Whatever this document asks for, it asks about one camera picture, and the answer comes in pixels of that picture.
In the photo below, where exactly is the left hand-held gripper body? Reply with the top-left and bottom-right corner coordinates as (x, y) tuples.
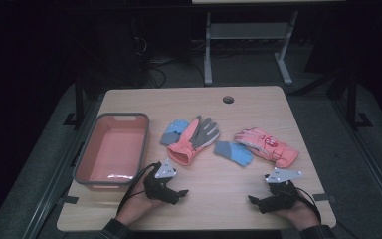
(143, 158), (180, 205)

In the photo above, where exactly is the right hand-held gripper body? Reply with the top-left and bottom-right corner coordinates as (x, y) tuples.
(257, 167), (303, 214)

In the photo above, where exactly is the pink glove with grey palm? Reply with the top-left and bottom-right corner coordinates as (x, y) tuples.
(166, 115), (221, 167)

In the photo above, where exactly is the pink glove with red print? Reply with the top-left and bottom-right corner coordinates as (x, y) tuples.
(234, 126), (299, 169)

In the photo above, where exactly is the pink plastic basket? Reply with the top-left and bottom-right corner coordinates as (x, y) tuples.
(73, 112), (151, 192)

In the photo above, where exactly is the person's right hand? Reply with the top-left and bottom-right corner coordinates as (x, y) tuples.
(275, 190), (320, 232)

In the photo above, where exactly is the person's left hand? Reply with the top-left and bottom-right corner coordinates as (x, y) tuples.
(115, 184), (167, 227)

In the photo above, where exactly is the black tape strip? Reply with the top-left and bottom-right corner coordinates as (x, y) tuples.
(312, 192), (337, 204)
(57, 195), (80, 205)

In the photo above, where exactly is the black metal stand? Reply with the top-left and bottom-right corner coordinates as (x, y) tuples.
(345, 70), (374, 131)
(63, 71), (86, 128)

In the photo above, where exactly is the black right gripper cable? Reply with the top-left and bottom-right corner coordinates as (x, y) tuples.
(294, 186), (322, 224)

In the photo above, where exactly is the bundle of floor cables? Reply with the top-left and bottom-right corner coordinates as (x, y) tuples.
(131, 33), (207, 88)

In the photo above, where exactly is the white metal table frame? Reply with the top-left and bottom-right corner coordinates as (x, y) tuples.
(203, 9), (299, 87)

